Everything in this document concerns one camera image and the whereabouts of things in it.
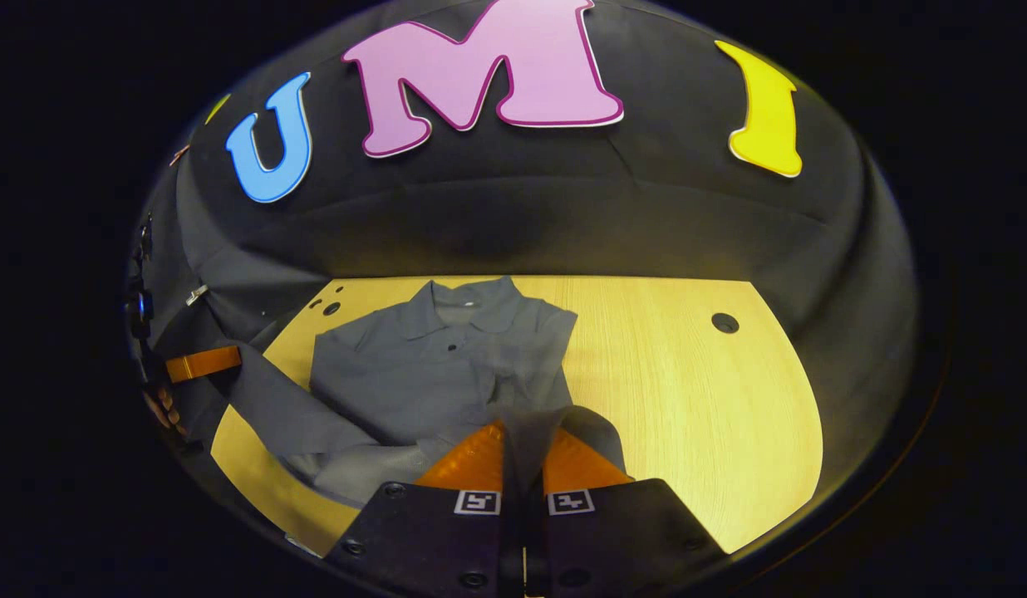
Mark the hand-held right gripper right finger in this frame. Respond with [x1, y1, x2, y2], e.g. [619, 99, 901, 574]
[523, 425, 726, 597]

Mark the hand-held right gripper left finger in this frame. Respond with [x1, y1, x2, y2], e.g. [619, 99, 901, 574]
[324, 419, 524, 597]

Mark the grey polo shirt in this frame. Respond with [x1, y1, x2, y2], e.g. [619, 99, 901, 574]
[227, 276, 631, 507]

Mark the black backdrop cloth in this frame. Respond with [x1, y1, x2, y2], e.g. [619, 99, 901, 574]
[127, 0, 921, 433]

